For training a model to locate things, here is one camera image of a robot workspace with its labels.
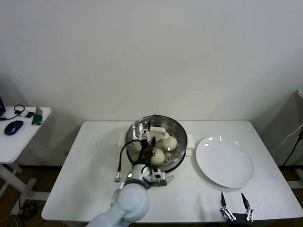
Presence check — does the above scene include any green flat object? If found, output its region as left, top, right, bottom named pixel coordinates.
left=31, top=114, right=44, bottom=126

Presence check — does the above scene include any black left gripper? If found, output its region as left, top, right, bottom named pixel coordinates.
left=139, top=121, right=157, bottom=166

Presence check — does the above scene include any black desk cable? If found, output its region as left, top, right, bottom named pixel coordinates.
left=0, top=113, right=18, bottom=121

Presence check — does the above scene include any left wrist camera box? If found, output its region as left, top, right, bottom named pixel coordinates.
left=150, top=167, right=174, bottom=187

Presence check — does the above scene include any stainless steel steamer basket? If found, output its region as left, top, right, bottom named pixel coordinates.
left=117, top=114, right=196, bottom=170

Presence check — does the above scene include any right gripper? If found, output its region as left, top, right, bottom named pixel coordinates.
left=219, top=192, right=255, bottom=224

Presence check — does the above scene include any white side table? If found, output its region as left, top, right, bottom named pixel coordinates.
left=0, top=105, right=52, bottom=201

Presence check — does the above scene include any white round plate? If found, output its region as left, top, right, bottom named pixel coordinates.
left=195, top=136, right=255, bottom=189

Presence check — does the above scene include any black wall cable with plug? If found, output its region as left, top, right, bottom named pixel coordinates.
left=282, top=129, right=303, bottom=166

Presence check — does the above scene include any black floor cable bundle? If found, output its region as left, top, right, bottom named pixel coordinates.
left=9, top=201, right=40, bottom=227

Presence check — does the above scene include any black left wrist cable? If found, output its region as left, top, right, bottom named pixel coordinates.
left=114, top=140, right=144, bottom=183

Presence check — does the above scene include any white wall cable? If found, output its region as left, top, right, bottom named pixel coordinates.
left=272, top=122, right=303, bottom=154

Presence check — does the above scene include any blue computer mouse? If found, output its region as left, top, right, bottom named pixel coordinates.
left=4, top=120, right=24, bottom=136

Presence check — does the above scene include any white frame base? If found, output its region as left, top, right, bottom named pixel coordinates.
left=287, top=165, right=303, bottom=190

